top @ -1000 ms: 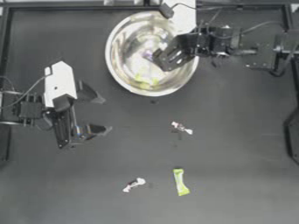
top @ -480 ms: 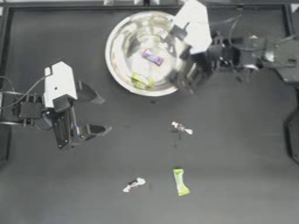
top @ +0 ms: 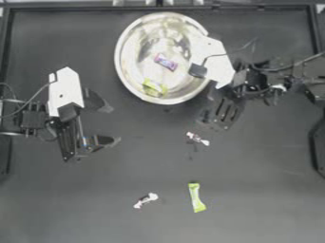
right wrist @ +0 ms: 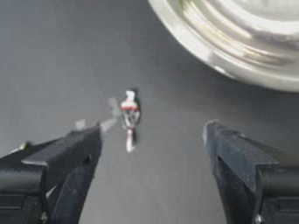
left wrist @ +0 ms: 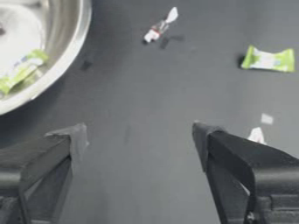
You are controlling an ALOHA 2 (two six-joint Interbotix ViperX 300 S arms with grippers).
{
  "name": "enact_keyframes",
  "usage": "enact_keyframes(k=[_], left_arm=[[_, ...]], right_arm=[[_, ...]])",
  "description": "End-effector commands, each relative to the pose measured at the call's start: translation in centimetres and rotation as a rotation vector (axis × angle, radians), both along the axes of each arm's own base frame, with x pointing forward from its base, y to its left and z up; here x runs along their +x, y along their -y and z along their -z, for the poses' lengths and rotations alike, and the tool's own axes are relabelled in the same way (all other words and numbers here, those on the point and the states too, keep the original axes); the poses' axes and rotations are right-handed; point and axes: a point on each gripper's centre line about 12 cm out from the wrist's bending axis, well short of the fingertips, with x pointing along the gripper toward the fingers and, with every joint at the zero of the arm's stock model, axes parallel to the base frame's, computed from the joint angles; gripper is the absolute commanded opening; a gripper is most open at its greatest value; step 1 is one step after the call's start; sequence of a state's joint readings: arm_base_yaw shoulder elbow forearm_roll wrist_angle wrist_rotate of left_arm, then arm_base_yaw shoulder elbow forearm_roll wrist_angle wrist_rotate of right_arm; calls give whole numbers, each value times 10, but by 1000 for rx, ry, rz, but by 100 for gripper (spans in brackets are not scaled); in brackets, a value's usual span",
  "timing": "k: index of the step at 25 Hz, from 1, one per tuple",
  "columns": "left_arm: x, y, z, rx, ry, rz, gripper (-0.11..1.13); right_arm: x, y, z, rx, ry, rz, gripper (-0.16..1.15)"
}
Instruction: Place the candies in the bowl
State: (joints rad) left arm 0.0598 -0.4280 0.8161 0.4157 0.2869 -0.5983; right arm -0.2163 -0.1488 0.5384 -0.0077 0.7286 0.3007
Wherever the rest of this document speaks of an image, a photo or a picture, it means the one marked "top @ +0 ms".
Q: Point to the white twist-wrapped candy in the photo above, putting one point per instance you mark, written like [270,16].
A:
[147,199]
[195,137]

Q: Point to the green candy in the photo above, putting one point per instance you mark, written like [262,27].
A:
[152,88]
[197,197]

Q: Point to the purple candy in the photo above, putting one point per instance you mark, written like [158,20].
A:
[166,62]

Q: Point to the steel bowl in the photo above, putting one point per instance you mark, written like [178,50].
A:
[135,57]

